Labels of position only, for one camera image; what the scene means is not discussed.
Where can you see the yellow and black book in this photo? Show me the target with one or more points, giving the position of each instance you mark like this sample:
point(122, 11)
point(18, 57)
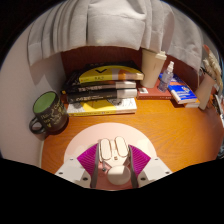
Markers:
point(110, 74)

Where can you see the round pink mouse pad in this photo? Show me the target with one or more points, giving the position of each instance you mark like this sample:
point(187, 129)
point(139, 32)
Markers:
point(110, 130)

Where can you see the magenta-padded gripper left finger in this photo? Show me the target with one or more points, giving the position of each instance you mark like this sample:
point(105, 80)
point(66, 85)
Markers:
point(71, 169)

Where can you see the white rabbit-shaped computer mouse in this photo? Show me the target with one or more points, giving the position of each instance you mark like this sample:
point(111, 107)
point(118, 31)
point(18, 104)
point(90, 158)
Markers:
point(115, 156)

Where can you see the blue cover book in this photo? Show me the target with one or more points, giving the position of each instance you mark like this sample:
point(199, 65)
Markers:
point(181, 90)

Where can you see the dark mug with green inside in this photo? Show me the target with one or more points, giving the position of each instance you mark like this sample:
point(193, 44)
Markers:
point(50, 115)

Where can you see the white pleated curtain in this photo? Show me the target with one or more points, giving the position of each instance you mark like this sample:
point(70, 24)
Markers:
point(113, 23)

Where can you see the black book with white spine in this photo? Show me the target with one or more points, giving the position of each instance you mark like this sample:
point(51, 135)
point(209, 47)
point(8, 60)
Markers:
point(100, 87)
point(100, 95)

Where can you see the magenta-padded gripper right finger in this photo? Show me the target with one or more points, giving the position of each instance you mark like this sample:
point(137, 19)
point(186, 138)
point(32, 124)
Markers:
point(155, 168)

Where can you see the clear spray bottle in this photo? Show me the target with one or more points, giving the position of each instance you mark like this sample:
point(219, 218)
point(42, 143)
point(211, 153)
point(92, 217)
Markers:
point(165, 80)

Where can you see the red-brown flat book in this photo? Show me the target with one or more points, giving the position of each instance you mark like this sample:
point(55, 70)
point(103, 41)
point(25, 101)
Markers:
point(151, 95)

